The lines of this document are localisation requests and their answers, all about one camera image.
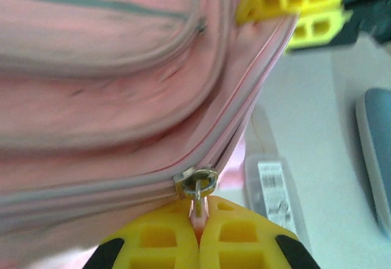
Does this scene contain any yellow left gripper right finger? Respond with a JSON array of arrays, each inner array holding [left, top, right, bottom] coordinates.
[[198, 196, 321, 269]]

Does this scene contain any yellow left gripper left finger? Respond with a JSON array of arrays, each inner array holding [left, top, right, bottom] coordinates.
[[87, 203, 200, 269]]

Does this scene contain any blue-grey pencil case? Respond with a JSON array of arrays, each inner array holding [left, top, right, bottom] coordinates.
[[355, 87, 391, 240]]

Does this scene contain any pink student backpack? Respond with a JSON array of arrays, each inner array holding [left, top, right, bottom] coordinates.
[[0, 0, 302, 269]]

